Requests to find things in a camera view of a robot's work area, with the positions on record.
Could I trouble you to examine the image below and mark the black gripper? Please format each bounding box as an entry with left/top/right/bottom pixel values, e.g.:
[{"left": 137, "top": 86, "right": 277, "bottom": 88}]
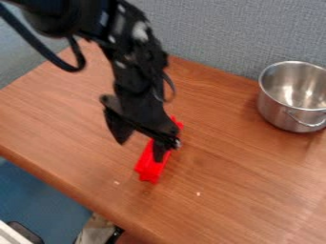
[{"left": 98, "top": 85, "right": 178, "bottom": 163}]

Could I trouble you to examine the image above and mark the red plastic block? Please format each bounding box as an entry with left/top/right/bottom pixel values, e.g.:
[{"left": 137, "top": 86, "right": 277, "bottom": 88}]
[{"left": 133, "top": 115, "right": 184, "bottom": 184}]

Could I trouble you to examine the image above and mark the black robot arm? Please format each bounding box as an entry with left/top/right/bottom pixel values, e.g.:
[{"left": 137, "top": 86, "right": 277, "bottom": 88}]
[{"left": 0, "top": 0, "right": 178, "bottom": 162}]

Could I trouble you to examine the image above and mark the metal pot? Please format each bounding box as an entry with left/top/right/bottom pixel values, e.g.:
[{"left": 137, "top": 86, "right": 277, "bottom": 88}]
[{"left": 257, "top": 61, "right": 326, "bottom": 133}]

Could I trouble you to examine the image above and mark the white object at corner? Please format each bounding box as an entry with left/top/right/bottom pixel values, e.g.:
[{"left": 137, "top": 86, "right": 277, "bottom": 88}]
[{"left": 0, "top": 220, "right": 33, "bottom": 244}]

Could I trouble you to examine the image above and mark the crumpled beige cloth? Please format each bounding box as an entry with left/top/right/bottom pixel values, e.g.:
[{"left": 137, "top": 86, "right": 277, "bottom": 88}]
[{"left": 73, "top": 213, "right": 114, "bottom": 244}]

